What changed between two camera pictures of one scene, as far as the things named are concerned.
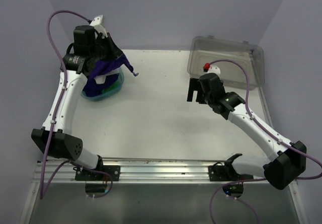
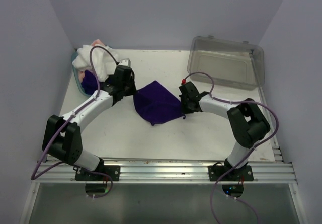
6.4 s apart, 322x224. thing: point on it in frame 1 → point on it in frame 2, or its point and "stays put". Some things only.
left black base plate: x=85 y=175 stays put
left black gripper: x=114 y=50 → x=133 y=90
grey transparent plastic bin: x=203 y=50 stays put
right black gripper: x=194 y=85 → x=184 y=109
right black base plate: x=223 y=173 stays put
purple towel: x=92 y=88 → x=155 y=103
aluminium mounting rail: x=143 y=171 stays put
